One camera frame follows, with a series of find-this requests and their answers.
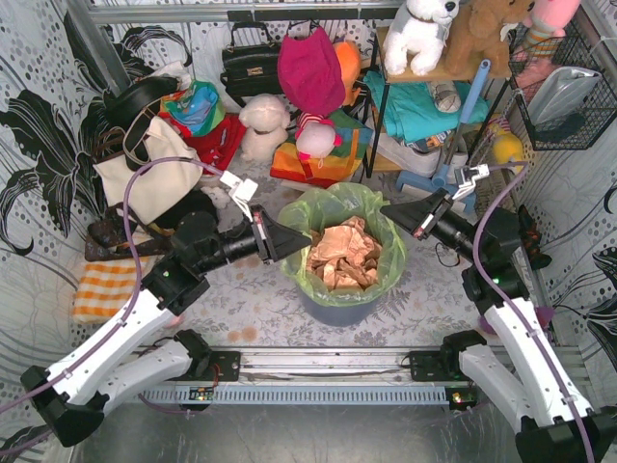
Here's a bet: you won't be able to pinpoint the black wire basket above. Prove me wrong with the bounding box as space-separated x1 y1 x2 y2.
509 23 616 151

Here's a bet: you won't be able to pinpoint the blue trash bin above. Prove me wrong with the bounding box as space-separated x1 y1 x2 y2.
297 286 384 327

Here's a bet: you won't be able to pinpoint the brown teddy bear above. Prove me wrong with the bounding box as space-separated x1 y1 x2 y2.
444 0 535 77

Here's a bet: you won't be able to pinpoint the magenta fabric bag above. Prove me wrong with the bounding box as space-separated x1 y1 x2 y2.
278 26 345 116

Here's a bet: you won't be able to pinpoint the white sneakers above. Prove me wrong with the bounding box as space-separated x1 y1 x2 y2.
377 137 442 177

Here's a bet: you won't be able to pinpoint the purple orange sock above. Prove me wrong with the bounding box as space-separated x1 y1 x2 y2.
478 300 554 338

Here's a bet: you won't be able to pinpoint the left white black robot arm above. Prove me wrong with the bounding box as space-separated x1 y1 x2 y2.
20 205 311 448

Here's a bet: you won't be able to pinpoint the silver pouch in basket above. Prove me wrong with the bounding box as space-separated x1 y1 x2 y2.
527 67 603 125

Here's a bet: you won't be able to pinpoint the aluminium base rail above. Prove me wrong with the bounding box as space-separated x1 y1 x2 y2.
71 344 589 411

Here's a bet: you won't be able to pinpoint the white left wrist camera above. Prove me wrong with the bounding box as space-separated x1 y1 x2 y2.
220 171 258 222

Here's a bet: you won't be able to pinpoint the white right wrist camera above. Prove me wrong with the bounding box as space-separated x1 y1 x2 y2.
452 164 491 202

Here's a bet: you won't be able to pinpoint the black leather handbag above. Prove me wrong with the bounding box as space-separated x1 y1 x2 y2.
220 21 283 108

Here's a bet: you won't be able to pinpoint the pink white plush pig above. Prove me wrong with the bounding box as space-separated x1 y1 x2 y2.
295 112 342 161

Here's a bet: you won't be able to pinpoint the black metal shelf rack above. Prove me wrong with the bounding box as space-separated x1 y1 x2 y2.
361 26 512 179

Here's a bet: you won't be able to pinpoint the orange plush toy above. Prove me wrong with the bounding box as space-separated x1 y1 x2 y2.
334 41 362 106

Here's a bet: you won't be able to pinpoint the colorful printed bag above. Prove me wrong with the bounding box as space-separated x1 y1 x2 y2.
158 81 226 138

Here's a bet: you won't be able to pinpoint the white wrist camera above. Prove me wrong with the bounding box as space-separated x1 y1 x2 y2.
452 164 491 202
220 171 258 222

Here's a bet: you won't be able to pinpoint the orange white checkered cloth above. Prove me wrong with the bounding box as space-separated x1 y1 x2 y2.
71 259 137 323

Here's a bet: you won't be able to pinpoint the white plush dog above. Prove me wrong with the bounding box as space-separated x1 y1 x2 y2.
384 0 460 76

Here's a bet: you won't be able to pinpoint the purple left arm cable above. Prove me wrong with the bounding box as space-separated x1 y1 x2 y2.
0 156 226 457

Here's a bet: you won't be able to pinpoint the cream canvas tote bag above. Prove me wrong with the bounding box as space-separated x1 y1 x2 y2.
94 117 202 224

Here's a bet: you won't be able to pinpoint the yellow plush duck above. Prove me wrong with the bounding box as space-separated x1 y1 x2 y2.
492 126 523 164

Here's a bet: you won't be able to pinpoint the teal folded cloth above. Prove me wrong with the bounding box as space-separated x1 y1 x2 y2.
363 70 489 142

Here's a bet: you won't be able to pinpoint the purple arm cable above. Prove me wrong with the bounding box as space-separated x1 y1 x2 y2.
471 161 597 463
0 156 226 457

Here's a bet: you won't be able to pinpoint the pink plush toy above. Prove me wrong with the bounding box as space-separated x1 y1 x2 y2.
523 0 581 48

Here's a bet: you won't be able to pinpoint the red cloth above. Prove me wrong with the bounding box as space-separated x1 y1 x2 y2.
184 114 247 171

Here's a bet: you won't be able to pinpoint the pink round object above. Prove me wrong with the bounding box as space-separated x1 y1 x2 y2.
164 314 184 329

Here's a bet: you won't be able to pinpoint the crumpled brown paper waste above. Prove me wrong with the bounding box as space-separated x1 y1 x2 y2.
306 216 382 291

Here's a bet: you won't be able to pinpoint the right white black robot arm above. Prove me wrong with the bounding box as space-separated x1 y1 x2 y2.
381 189 616 462

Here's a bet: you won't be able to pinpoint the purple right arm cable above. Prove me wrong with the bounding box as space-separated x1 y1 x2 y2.
471 161 597 463

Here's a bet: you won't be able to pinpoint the grey baseball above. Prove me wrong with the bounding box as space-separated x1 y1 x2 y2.
427 81 461 114

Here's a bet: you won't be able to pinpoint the metal handled broom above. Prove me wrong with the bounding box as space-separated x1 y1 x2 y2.
476 144 550 310

